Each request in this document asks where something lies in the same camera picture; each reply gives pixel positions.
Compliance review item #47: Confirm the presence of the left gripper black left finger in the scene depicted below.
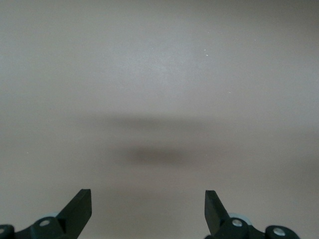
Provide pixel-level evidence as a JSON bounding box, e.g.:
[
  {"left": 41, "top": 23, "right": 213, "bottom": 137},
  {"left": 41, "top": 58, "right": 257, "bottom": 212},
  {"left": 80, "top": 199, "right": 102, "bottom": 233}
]
[{"left": 0, "top": 189, "right": 93, "bottom": 239}]

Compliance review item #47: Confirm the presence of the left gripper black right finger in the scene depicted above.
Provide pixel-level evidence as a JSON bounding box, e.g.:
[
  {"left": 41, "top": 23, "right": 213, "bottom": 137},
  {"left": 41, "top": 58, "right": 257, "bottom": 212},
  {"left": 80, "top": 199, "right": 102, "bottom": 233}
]
[{"left": 203, "top": 190, "right": 300, "bottom": 239}]

